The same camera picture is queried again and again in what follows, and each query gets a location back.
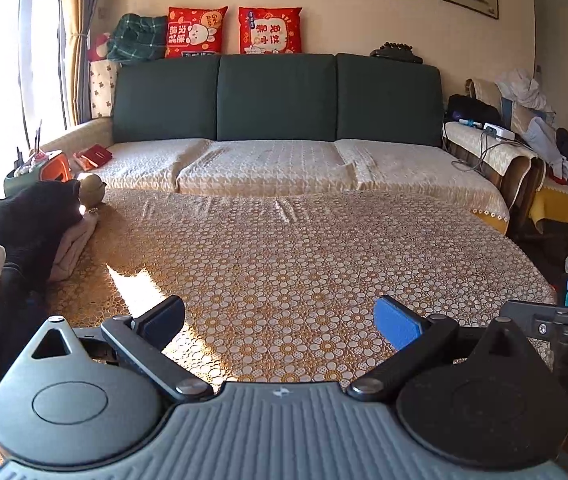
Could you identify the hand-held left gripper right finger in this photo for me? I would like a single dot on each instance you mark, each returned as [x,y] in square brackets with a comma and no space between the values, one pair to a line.
[396,324]

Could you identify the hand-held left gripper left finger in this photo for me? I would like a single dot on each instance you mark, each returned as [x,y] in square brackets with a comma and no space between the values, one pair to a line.
[159,322]

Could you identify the yellow cloth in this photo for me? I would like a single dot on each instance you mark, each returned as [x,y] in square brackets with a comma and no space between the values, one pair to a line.
[561,207]

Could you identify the dark trousers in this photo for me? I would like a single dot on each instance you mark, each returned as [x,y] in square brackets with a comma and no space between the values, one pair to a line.
[18,310]

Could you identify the wooden armchair with beige cover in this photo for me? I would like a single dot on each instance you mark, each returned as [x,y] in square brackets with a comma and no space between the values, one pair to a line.
[504,160]

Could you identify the round olive teapot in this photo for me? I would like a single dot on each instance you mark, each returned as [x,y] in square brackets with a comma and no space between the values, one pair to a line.
[91,190]

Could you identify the light blue jacket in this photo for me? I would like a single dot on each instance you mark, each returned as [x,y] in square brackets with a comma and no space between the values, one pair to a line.
[536,137]

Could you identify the black folded garment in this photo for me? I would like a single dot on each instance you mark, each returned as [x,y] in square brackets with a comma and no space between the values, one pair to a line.
[23,220]

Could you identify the white power strip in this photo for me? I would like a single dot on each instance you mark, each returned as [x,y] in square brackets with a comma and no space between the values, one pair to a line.
[499,131]

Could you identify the red booklet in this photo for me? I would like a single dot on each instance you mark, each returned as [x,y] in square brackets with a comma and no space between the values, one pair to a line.
[98,155]

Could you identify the pink red packet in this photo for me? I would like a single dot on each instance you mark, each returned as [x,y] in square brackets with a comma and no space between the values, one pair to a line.
[82,159]

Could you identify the orange box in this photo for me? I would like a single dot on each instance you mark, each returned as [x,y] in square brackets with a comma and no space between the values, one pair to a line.
[56,169]

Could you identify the beige quilted sofa cover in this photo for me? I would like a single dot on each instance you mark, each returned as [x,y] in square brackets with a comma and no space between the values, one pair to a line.
[264,165]

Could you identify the green pen holder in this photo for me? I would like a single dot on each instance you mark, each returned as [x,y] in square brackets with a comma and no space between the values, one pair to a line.
[21,182]

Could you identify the blue and white tube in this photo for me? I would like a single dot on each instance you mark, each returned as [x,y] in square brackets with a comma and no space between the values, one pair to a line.
[468,123]

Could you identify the pale grey shirt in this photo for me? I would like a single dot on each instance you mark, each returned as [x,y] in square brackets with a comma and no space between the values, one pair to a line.
[521,87]

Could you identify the black bag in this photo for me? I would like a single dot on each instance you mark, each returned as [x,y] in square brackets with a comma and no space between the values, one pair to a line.
[471,110]

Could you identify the bear print gift bag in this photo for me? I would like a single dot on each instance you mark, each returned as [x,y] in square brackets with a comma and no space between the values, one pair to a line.
[103,90]

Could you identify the green sofa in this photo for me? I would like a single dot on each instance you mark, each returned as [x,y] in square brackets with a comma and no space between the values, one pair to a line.
[274,100]

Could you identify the black beaded ornament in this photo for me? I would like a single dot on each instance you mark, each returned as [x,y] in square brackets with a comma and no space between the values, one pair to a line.
[396,55]

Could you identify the red and white plush toy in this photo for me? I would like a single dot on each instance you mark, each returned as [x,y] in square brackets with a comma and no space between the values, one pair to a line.
[99,47]

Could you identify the green plaid blanket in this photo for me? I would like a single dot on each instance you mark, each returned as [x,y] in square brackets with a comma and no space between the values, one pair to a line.
[136,40]

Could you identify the red rabbit print pillow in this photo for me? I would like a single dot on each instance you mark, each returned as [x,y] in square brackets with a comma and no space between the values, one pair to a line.
[269,31]
[196,32]

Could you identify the yellow and grey curtain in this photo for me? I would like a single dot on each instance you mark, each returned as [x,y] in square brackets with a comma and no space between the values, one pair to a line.
[81,35]

